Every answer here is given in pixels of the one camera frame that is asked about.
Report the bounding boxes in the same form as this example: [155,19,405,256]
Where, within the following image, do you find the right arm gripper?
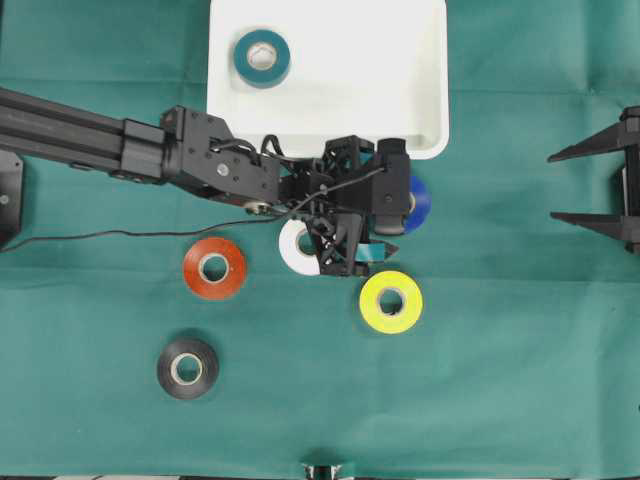
[547,106,639,255]

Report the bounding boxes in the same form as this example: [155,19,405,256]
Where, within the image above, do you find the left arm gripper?
[279,136,399,277]

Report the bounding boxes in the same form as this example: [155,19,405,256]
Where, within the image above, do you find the blue tape roll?
[403,175,432,234]

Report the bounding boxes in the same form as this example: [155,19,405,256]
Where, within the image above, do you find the green tape roll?
[233,29,291,89]

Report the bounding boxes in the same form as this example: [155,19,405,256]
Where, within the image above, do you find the red tape roll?
[182,237,248,301]

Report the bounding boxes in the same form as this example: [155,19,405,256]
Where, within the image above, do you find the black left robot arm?
[1,89,410,276]

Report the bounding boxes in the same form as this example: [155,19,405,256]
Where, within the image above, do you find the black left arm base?
[0,151,24,247]

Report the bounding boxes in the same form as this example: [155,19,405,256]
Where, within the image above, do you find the white tape roll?
[278,220,320,276]

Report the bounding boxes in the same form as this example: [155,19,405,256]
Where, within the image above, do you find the yellow tape roll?
[359,271,424,335]

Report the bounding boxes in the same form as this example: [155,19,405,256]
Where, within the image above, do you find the white plastic tray case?
[207,1,450,160]

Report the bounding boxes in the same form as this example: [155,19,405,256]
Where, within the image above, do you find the black tape roll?
[157,338,219,400]

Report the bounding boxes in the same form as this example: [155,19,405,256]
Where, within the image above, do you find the green table cloth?
[1,1,639,478]

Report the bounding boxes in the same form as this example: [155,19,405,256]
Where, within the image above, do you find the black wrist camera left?
[370,138,410,236]

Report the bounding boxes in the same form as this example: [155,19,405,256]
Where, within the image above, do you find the thin black cable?
[0,134,389,254]

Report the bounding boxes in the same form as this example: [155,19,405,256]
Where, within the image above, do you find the black white front mount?
[304,464,342,480]

